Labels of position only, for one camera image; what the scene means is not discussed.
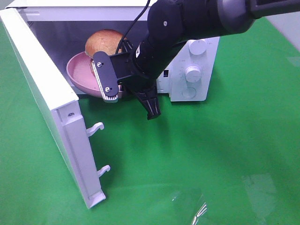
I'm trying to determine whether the lower white door latch hook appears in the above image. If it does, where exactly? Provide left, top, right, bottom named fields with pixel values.
left=97, top=165, right=111, bottom=178

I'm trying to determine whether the white microwave oven body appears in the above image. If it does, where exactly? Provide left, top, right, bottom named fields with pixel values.
left=0, top=0, right=219, bottom=101

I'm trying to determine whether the white microwave knob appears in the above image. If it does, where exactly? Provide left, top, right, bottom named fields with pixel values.
left=185, top=66, right=202, bottom=83
left=187, top=39, right=207, bottom=55

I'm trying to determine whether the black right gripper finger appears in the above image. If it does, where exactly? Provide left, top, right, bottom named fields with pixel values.
left=134, top=85, right=161, bottom=120
left=92, top=51, right=119, bottom=103

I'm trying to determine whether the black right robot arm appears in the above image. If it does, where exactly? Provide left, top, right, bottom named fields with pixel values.
left=92, top=0, right=300, bottom=120

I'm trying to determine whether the white microwave door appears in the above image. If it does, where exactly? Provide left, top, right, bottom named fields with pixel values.
left=0, top=8, right=105, bottom=209

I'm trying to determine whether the round white door-release button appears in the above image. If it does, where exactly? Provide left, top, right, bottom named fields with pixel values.
left=182, top=87, right=196, bottom=99

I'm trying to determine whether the upper white microwave knob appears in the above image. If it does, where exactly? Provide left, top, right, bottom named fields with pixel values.
left=187, top=39, right=207, bottom=55

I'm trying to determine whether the white door latch hook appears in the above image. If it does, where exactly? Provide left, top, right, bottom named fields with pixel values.
left=97, top=165, right=111, bottom=178
left=86, top=122, right=105, bottom=137

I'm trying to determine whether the pink round plate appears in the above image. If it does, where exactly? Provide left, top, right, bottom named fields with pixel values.
left=66, top=52, right=122, bottom=99

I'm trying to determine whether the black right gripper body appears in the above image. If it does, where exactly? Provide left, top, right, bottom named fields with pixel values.
left=113, top=35, right=183, bottom=92

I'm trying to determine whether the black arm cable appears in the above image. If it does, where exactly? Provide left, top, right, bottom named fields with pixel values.
left=115, top=0, right=152, bottom=54

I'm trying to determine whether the burger with brown bun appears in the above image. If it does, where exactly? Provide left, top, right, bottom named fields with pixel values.
left=85, top=29, right=123, bottom=58

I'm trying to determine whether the lower white microwave knob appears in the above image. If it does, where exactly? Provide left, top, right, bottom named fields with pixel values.
left=185, top=66, right=202, bottom=83

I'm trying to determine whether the upper white door latch hook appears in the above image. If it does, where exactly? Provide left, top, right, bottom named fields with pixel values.
left=86, top=122, right=105, bottom=137

